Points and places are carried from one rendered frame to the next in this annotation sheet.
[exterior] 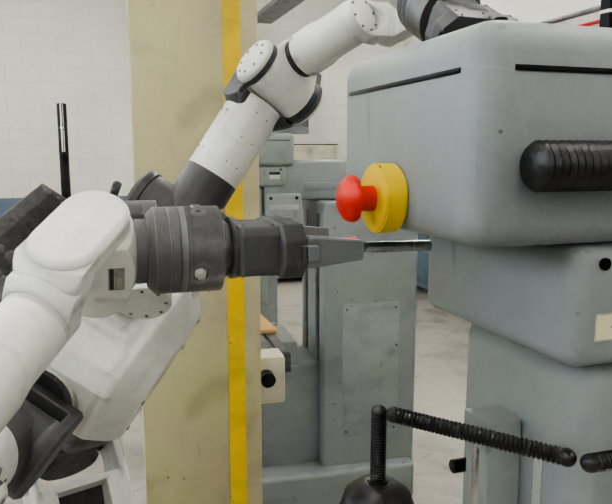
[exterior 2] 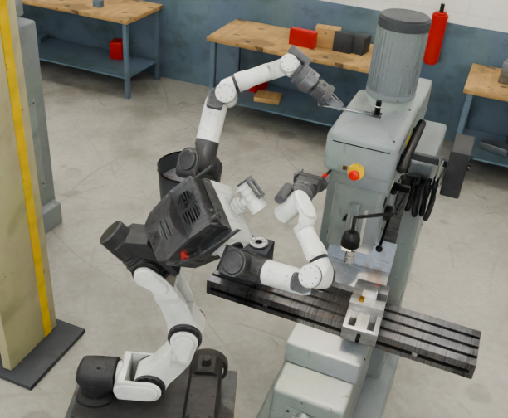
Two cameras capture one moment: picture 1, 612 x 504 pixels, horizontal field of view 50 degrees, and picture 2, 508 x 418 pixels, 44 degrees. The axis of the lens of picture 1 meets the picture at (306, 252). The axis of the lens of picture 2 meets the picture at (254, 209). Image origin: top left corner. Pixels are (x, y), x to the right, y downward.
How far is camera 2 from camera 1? 2.07 m
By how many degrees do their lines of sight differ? 54
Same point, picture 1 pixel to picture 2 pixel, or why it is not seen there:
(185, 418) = (8, 237)
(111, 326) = (239, 219)
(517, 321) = (371, 187)
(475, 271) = not seen: hidden behind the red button
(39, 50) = not seen: outside the picture
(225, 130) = (218, 123)
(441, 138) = (380, 163)
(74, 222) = (305, 202)
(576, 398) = (379, 198)
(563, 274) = not seen: hidden behind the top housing
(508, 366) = (356, 193)
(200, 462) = (18, 259)
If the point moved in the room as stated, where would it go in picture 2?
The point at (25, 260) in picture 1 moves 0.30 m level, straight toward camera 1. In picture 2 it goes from (308, 218) to (399, 238)
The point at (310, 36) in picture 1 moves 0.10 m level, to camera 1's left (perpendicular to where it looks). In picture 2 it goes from (249, 81) to (231, 88)
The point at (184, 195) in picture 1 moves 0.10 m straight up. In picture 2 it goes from (210, 155) to (211, 131)
